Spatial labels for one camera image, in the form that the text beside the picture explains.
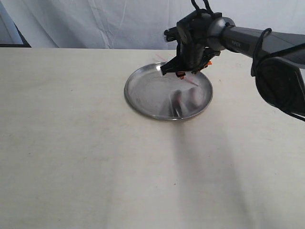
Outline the round metal plate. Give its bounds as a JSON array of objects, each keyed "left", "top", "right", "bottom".
[{"left": 124, "top": 62, "right": 213, "bottom": 121}]

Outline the white backdrop cloth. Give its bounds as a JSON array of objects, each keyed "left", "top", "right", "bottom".
[{"left": 1, "top": 0, "right": 305, "bottom": 50}]

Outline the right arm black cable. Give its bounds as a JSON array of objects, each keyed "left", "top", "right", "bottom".
[{"left": 190, "top": 0, "right": 305, "bottom": 121}]

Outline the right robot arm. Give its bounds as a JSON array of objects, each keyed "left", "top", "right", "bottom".
[{"left": 161, "top": 12, "right": 305, "bottom": 120}]

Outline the pink plastic straw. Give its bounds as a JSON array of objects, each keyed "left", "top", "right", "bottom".
[{"left": 155, "top": 54, "right": 199, "bottom": 86}]

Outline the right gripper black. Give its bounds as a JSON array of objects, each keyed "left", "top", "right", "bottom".
[{"left": 161, "top": 14, "right": 221, "bottom": 80}]

